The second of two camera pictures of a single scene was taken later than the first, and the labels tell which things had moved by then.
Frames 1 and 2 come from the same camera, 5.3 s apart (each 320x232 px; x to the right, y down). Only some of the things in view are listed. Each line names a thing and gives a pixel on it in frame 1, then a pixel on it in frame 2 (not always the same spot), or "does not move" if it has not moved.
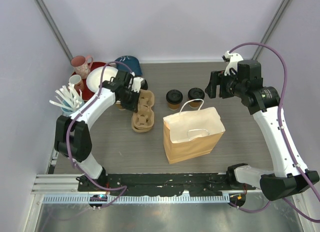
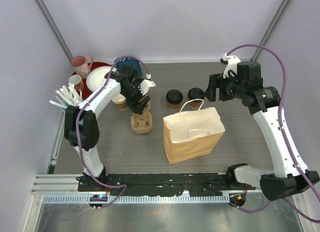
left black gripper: (133, 106) -> (136, 106)
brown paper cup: (195, 104) does not move
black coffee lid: (196, 93) does not move
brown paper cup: (174, 106) does not move
